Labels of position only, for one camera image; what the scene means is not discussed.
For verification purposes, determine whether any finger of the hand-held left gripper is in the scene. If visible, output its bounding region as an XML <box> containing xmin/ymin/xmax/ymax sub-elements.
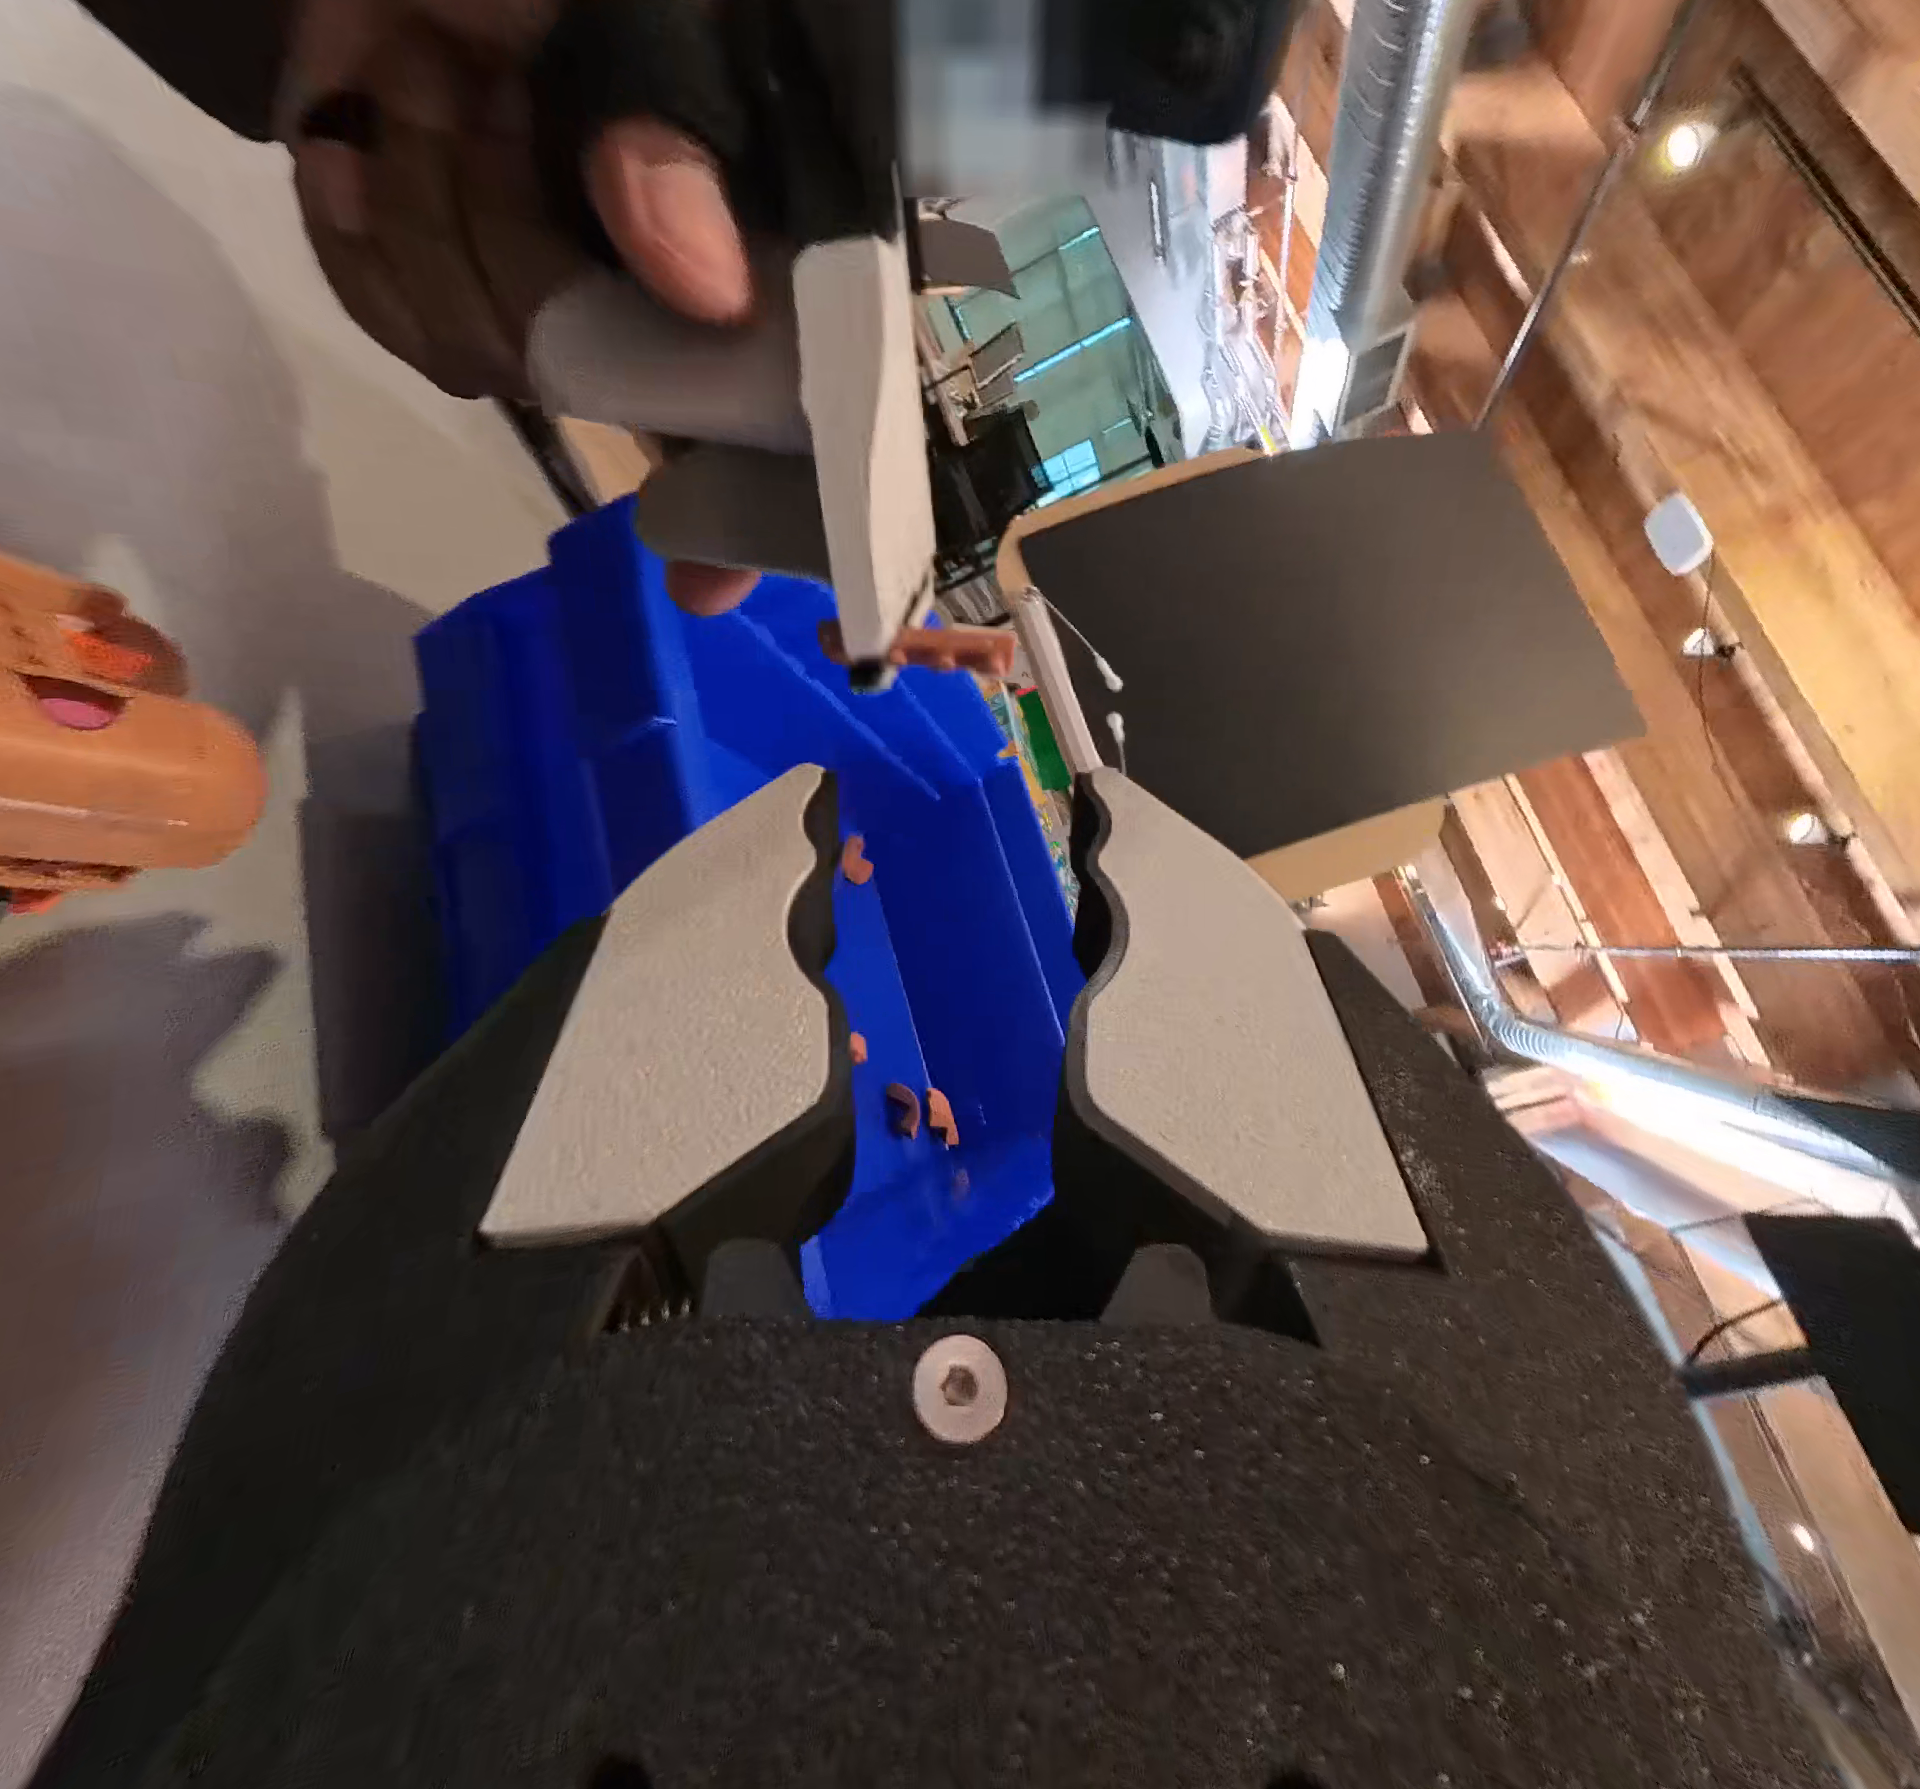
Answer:
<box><xmin>791</xmin><ymin>232</ymin><xmax>941</xmax><ymax>665</ymax></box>

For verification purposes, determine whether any ribbed silver duct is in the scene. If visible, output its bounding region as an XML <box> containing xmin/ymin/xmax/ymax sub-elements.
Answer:
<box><xmin>1293</xmin><ymin>0</ymin><xmax>1502</xmax><ymax>432</ymax></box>

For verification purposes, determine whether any silver ventilation duct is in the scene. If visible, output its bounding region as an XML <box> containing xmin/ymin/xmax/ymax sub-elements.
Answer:
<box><xmin>1408</xmin><ymin>874</ymin><xmax>1920</xmax><ymax>1176</ymax></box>

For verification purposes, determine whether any brown studded toy plate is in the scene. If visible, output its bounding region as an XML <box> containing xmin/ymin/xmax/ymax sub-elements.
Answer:
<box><xmin>817</xmin><ymin>623</ymin><xmax>1020</xmax><ymax>677</ymax></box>

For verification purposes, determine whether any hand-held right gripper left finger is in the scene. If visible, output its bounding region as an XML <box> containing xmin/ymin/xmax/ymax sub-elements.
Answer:
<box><xmin>479</xmin><ymin>765</ymin><xmax>849</xmax><ymax>1250</ymax></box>

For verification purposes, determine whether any studio light panel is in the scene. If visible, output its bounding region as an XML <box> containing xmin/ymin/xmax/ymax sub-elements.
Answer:
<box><xmin>1747</xmin><ymin>1089</ymin><xmax>1920</xmax><ymax>1535</ymax></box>

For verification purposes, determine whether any black board with plywood rim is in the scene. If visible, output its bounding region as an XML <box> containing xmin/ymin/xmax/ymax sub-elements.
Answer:
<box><xmin>997</xmin><ymin>430</ymin><xmax>1652</xmax><ymax>906</ymax></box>

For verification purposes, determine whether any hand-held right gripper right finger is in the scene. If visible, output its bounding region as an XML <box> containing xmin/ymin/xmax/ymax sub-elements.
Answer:
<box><xmin>1064</xmin><ymin>767</ymin><xmax>1429</xmax><ymax>1264</ymax></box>

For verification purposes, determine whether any blue plastic bin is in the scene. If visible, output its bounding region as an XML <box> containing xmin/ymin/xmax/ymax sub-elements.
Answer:
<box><xmin>411</xmin><ymin>497</ymin><xmax>1085</xmax><ymax>1323</ymax></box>

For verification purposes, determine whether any black light stand pole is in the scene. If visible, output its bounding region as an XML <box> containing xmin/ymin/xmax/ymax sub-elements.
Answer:
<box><xmin>1678</xmin><ymin>1345</ymin><xmax>1817</xmax><ymax>1402</ymax></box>

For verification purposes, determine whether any person's left hand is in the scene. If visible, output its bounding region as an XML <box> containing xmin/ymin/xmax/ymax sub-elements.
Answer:
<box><xmin>284</xmin><ymin>0</ymin><xmax>765</xmax><ymax>620</ymax></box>

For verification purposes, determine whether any colourful toy brick model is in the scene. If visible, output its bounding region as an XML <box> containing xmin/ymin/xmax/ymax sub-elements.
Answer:
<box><xmin>0</xmin><ymin>550</ymin><xmax>272</xmax><ymax>915</ymax></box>

